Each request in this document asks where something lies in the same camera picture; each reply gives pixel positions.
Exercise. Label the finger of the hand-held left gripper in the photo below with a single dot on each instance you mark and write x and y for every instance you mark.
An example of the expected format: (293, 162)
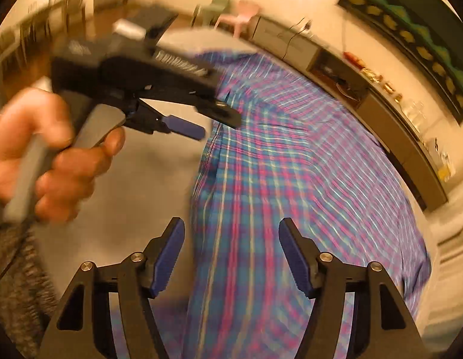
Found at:
(184, 127)
(224, 114)

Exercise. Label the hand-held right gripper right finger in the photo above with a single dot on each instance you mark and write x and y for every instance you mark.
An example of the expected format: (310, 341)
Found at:
(297, 260)

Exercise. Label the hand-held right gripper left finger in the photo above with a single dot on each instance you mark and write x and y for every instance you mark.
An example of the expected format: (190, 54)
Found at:
(168, 258)

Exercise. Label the blue pink plaid shirt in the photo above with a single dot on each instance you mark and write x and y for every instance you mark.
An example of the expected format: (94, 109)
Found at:
(291, 194)

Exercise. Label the person's left hand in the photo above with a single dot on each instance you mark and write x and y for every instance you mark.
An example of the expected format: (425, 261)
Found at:
(63, 172)

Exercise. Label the pink plastic chair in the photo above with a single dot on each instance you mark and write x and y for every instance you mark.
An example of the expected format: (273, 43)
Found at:
(241, 15)

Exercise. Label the green plastic chair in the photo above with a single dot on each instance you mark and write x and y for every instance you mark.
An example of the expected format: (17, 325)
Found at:
(216, 5)

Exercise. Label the grey low cabinet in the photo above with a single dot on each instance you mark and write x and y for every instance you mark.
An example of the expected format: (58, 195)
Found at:
(366, 104)

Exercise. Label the grey knit sleeve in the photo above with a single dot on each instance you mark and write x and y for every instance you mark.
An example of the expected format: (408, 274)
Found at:
(18, 288)

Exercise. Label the dark wall hanging yellow shapes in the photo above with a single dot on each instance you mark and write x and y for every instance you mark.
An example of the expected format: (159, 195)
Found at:
(415, 33)

